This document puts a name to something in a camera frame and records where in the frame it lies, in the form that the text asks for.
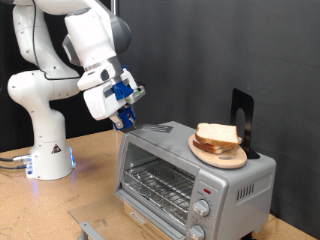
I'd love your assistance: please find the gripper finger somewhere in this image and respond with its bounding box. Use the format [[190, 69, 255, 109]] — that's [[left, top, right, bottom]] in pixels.
[[109, 113, 125, 130]]

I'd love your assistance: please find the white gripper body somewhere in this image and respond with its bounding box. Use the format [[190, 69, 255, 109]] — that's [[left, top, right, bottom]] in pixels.
[[77, 64, 139, 121]]

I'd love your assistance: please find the metal spatula with blue block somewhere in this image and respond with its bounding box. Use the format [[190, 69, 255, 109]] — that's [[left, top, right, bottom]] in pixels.
[[112, 105, 174, 134]]

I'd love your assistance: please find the white bread slice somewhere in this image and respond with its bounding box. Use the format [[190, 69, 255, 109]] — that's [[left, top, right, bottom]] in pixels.
[[195, 122, 243, 149], [192, 139, 234, 155]]

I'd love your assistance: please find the glass oven door with handle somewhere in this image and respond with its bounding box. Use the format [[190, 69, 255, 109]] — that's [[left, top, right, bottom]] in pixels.
[[68, 190, 188, 240]]

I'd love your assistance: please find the silver oven knob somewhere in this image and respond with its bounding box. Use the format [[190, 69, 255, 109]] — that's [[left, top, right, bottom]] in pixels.
[[192, 198, 212, 218], [187, 224, 207, 240]]

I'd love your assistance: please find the silver toaster oven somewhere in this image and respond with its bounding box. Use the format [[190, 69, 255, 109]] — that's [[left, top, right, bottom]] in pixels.
[[114, 120, 278, 240]]

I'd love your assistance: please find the black backdrop curtain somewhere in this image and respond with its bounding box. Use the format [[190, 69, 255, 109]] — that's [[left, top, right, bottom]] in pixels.
[[0, 0, 114, 153]]

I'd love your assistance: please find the round wooden plate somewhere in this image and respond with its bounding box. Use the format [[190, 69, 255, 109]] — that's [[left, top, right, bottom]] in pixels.
[[188, 132, 248, 170]]

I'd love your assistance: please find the dark grey backdrop panel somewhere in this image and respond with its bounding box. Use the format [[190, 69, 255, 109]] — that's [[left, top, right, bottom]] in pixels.
[[116, 0, 320, 239]]

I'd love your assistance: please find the black metal bookend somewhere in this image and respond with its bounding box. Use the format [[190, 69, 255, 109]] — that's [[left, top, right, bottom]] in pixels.
[[229, 88, 261, 160]]

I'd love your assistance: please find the wrist camera on blue mount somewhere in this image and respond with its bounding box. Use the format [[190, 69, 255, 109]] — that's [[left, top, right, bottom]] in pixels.
[[111, 80, 147, 105]]

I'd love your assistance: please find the wire oven rack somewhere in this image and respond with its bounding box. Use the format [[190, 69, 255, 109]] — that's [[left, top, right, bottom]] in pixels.
[[123, 158, 196, 224]]

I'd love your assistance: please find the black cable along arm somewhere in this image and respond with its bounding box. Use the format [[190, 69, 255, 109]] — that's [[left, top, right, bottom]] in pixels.
[[30, 0, 83, 82]]

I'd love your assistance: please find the grey base cable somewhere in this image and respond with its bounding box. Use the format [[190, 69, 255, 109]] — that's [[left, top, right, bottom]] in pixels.
[[0, 153, 33, 163], [0, 163, 29, 171]]

